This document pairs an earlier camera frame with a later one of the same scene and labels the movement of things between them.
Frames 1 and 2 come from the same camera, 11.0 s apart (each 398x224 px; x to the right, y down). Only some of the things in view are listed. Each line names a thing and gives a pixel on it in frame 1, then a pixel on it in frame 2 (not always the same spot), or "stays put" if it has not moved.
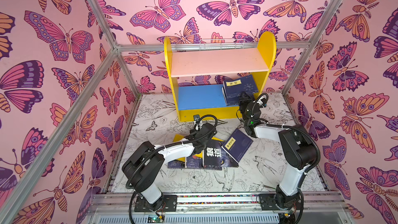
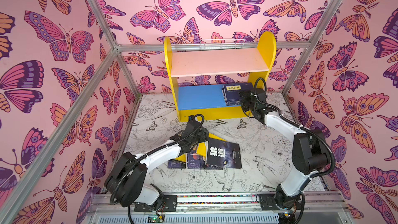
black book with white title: [214, 156] stays put
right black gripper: [245, 104] to [245, 96]
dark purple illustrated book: [193, 162] stays put
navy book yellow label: [237, 144] to [232, 91]
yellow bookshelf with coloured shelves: [199, 74] stays put
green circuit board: [155, 219] stays put
